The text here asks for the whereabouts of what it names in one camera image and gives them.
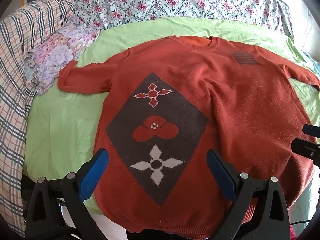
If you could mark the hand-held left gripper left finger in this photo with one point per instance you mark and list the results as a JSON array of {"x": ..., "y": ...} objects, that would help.
[{"x": 96, "y": 165}]

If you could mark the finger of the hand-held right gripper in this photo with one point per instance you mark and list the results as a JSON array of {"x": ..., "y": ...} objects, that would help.
[
  {"x": 311, "y": 130},
  {"x": 306, "y": 148}
]

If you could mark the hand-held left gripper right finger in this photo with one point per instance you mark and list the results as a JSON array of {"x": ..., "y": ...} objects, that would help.
[{"x": 217, "y": 170}]

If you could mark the orange knit sweater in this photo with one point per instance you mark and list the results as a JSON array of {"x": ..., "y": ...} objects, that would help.
[{"x": 225, "y": 105}]

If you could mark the light green bed sheet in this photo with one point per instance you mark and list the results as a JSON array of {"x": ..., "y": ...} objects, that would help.
[{"x": 62, "y": 120}]

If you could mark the plaid blanket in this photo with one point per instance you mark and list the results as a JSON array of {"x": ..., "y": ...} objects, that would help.
[{"x": 15, "y": 80}]

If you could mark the purple floral pillow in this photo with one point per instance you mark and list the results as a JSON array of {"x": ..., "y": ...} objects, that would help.
[{"x": 57, "y": 52}]

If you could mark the pink floral quilt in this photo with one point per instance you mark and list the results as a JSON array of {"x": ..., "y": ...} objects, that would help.
[{"x": 175, "y": 0}]

